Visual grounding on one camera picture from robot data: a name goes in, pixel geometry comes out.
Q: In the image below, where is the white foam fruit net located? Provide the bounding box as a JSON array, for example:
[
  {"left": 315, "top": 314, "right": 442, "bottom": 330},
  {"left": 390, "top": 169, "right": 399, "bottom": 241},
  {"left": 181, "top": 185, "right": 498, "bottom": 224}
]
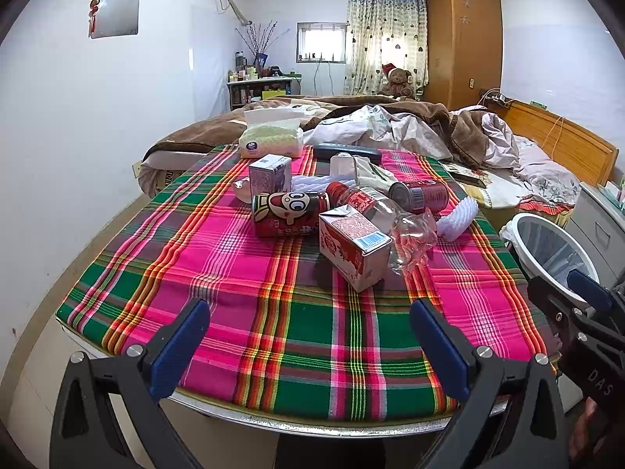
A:
[{"left": 436, "top": 197, "right": 479, "bottom": 242}]

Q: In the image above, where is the red beverage can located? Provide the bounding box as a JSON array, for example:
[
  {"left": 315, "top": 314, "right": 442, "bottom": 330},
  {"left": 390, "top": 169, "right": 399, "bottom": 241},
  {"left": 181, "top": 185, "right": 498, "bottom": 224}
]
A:
[{"left": 389, "top": 180, "right": 449, "bottom": 214}]

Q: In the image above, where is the clear plastic cola bottle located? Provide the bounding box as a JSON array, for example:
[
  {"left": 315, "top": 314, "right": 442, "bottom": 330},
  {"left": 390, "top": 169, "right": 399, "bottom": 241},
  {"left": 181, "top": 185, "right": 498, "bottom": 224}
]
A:
[{"left": 326, "top": 181, "right": 438, "bottom": 274}]

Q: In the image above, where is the red white milk carton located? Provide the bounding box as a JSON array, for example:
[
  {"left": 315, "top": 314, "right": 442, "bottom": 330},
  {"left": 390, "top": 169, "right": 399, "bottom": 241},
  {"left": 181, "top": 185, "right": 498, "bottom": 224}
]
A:
[{"left": 319, "top": 206, "right": 392, "bottom": 292}]

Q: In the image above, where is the white yogurt bottle blue cap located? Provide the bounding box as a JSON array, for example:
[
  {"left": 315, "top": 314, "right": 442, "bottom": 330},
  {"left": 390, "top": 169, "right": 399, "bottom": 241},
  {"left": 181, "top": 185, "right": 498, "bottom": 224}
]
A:
[{"left": 329, "top": 152, "right": 357, "bottom": 182}]

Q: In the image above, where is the patterned paper cup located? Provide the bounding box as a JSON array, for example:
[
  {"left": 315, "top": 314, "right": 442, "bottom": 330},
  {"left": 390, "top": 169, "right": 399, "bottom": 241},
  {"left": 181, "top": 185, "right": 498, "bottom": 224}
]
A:
[{"left": 232, "top": 177, "right": 252, "bottom": 204}]

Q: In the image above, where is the cartoon face red can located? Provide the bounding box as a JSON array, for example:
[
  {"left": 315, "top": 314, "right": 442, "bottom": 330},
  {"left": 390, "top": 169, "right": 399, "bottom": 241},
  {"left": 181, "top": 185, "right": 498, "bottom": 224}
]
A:
[{"left": 252, "top": 192, "right": 330, "bottom": 238}]

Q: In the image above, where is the purple white small carton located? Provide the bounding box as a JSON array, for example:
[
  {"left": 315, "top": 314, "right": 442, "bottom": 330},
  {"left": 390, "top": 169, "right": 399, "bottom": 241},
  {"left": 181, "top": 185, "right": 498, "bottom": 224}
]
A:
[{"left": 248, "top": 154, "right": 291, "bottom": 196}]

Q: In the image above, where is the white paper bag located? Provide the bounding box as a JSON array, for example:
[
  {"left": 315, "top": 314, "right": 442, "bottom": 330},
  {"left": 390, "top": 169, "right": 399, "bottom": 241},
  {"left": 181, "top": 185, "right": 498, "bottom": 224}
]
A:
[{"left": 353, "top": 156, "right": 397, "bottom": 195}]

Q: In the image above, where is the white trash bin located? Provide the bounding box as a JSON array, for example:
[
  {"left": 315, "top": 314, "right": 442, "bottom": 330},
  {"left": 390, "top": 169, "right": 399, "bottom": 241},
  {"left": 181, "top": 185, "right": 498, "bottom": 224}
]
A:
[{"left": 499, "top": 213, "right": 598, "bottom": 308}]

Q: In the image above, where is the person right hand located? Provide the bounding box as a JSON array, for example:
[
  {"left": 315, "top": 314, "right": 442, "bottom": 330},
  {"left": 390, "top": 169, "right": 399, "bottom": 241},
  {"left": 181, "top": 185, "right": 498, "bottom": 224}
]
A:
[{"left": 569, "top": 398, "right": 602, "bottom": 460}]

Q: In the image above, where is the grey bedside cabinet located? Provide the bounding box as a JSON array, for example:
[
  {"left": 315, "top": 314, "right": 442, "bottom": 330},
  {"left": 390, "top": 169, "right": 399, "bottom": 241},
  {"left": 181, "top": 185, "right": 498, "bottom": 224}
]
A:
[{"left": 566, "top": 182, "right": 625, "bottom": 288}]

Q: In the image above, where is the floral bed sheet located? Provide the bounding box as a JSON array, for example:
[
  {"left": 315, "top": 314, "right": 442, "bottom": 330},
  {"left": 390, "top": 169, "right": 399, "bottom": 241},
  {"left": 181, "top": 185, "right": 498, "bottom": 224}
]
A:
[{"left": 455, "top": 170, "right": 573, "bottom": 231}]

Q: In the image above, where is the light floral duvet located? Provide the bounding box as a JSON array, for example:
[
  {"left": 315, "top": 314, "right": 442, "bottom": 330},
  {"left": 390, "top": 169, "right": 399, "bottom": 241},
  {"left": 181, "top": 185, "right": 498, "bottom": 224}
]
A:
[{"left": 303, "top": 105, "right": 580, "bottom": 206}]

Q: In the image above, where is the wooden headboard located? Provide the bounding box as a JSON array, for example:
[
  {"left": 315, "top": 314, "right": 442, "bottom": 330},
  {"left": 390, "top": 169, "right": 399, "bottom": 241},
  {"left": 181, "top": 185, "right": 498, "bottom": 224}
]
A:
[{"left": 486, "top": 100, "right": 619, "bottom": 186}]

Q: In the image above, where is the brown fleece blanket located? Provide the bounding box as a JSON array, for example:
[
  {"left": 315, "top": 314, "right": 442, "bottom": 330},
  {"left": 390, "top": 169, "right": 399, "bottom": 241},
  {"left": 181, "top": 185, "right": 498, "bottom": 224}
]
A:
[{"left": 145, "top": 94, "right": 488, "bottom": 166}]

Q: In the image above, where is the plaid pink green tablecloth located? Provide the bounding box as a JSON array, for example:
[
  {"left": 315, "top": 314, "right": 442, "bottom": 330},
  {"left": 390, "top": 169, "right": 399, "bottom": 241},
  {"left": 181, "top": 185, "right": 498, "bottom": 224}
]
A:
[{"left": 56, "top": 145, "right": 556, "bottom": 422}]

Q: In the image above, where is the brown teddy bear santa hat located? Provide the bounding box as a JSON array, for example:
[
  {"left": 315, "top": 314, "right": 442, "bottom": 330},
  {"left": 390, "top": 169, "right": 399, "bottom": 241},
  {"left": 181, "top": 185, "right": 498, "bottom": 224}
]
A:
[{"left": 380, "top": 63, "right": 415, "bottom": 98}]

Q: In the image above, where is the wooden wardrobe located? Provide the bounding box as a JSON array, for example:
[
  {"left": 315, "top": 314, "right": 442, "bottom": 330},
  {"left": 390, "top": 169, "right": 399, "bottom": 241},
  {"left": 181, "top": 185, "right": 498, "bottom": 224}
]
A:
[{"left": 425, "top": 0, "right": 503, "bottom": 110}]

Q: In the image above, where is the dark blue glasses case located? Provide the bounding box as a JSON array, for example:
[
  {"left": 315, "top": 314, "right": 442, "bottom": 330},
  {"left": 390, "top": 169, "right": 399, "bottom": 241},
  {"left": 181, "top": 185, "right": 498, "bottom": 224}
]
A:
[{"left": 312, "top": 143, "right": 381, "bottom": 165}]

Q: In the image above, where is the patterned window curtain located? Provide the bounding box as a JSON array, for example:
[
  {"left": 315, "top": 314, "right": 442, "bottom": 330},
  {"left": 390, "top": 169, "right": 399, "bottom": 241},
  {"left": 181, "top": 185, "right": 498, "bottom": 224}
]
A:
[{"left": 344, "top": 0, "right": 429, "bottom": 97}]

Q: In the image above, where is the green tissue pack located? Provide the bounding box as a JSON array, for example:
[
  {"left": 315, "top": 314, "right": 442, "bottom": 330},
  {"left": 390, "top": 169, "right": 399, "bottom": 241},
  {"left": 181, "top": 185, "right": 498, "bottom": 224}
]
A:
[{"left": 238, "top": 107, "right": 305, "bottom": 159}]

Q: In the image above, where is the small window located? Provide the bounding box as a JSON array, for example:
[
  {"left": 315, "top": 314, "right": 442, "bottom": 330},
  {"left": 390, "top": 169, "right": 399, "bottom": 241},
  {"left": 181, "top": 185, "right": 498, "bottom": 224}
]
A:
[{"left": 296, "top": 22, "right": 348, "bottom": 64}]

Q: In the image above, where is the cluttered white shelf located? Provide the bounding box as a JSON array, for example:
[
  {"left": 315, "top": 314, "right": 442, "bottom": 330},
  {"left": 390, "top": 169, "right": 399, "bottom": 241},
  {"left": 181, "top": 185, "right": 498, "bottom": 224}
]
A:
[{"left": 227, "top": 73, "right": 302, "bottom": 110}]

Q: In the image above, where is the vase with dry branches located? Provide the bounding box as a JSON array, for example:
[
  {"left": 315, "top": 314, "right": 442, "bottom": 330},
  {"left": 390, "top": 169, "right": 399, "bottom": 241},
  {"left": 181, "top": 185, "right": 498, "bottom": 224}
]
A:
[{"left": 236, "top": 20, "right": 288, "bottom": 71}]

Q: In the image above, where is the silver wall panel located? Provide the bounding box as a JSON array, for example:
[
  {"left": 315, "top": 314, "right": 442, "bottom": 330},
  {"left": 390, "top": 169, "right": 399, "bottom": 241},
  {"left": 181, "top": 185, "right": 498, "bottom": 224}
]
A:
[{"left": 89, "top": 0, "right": 140, "bottom": 39}]

